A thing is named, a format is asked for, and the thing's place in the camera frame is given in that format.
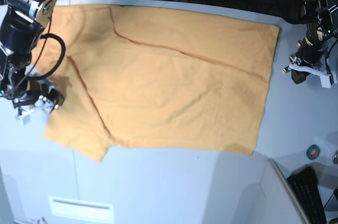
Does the white recessed table hatch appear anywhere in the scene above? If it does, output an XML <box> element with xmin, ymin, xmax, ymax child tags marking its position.
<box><xmin>48</xmin><ymin>196</ymin><xmax>114</xmax><ymax>223</ymax></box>

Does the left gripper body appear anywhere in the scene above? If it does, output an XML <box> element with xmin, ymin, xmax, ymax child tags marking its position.
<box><xmin>289</xmin><ymin>47</ymin><xmax>330</xmax><ymax>73</ymax></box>

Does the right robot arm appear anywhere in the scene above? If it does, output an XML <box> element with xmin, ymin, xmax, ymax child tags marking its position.
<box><xmin>1</xmin><ymin>0</ymin><xmax>65</xmax><ymax>116</ymax></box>

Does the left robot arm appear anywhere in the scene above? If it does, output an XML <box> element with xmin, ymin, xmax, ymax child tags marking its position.
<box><xmin>275</xmin><ymin>0</ymin><xmax>337</xmax><ymax>88</ymax></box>

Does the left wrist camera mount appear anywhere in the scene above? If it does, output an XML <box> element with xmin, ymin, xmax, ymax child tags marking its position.
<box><xmin>282</xmin><ymin>63</ymin><xmax>337</xmax><ymax>88</ymax></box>

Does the silver round knob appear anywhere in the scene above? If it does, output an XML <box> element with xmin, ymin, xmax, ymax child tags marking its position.
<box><xmin>332</xmin><ymin>151</ymin><xmax>338</xmax><ymax>165</ymax></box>

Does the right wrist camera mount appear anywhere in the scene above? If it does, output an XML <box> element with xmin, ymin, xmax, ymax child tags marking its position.
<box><xmin>14</xmin><ymin>96</ymin><xmax>50</xmax><ymax>126</ymax></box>

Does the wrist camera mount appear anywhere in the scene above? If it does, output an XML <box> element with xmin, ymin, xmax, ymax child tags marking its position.
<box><xmin>14</xmin><ymin>96</ymin><xmax>50</xmax><ymax>126</ymax></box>
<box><xmin>282</xmin><ymin>63</ymin><xmax>337</xmax><ymax>88</ymax></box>

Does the white partition panel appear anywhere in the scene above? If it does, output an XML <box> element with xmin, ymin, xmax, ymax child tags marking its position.
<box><xmin>202</xmin><ymin>152</ymin><xmax>309</xmax><ymax>223</ymax></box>

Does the black computer keyboard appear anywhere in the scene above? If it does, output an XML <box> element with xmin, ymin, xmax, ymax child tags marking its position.
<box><xmin>287</xmin><ymin>166</ymin><xmax>327</xmax><ymax>224</ymax></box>

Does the orange yellow t-shirt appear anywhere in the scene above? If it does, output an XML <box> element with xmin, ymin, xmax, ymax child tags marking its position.
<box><xmin>44</xmin><ymin>5</ymin><xmax>279</xmax><ymax>161</ymax></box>

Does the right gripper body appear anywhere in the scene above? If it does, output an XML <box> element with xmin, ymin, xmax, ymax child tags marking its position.
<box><xmin>12</xmin><ymin>80</ymin><xmax>54</xmax><ymax>109</ymax></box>

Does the green tape roll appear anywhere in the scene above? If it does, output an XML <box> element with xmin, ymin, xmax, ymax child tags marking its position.
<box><xmin>306</xmin><ymin>145</ymin><xmax>321</xmax><ymax>160</ymax></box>

